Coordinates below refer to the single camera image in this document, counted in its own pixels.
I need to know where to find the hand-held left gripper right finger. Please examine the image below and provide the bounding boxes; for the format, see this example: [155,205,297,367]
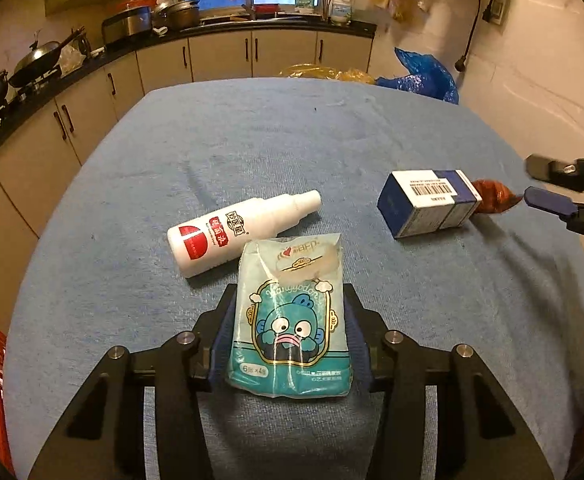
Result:
[344,285,555,480]

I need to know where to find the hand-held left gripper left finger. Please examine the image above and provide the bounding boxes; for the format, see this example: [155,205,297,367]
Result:
[27,282,237,480]

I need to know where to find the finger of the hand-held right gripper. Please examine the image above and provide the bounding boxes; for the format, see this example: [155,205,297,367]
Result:
[524,186,584,247]
[524,152,584,193]

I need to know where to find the red-brown snack wrapper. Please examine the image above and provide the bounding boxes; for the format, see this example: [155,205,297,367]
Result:
[472,178,522,217]

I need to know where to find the light blue tissue packet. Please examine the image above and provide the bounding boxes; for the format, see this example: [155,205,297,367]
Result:
[223,232,355,400]

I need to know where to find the white spray bottle red label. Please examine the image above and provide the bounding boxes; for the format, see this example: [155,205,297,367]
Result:
[167,189,323,278]

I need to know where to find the blue and white carton box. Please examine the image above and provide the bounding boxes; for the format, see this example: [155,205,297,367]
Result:
[377,168,482,239]

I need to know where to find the blue plastic bag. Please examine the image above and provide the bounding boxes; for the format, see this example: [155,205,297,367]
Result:
[376,47,460,106]

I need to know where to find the blue tablecloth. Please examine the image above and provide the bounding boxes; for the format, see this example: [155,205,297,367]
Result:
[2,76,584,480]

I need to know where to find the yellow plastic bag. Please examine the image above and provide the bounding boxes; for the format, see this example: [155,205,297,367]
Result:
[278,62,377,85]

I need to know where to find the blue label detergent bottle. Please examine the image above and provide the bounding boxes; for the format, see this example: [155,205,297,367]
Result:
[331,0,353,26]

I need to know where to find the black kitchen countertop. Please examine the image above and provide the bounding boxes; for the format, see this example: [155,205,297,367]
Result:
[0,17,377,181]

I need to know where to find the beige lower cabinets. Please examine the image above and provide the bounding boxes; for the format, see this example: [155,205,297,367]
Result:
[0,35,375,321]

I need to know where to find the crumpled bag on counter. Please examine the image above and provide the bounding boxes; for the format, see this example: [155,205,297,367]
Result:
[59,45,87,73]

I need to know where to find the steel cooking pots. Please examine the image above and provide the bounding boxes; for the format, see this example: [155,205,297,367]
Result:
[102,5,153,46]

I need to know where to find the black wok with lid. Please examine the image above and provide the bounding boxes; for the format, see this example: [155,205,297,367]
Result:
[8,35,80,88]

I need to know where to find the stacked metal pots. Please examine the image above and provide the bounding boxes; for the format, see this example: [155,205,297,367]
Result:
[153,0,201,31]

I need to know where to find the black power cable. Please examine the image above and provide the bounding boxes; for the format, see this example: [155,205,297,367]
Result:
[454,0,483,73]

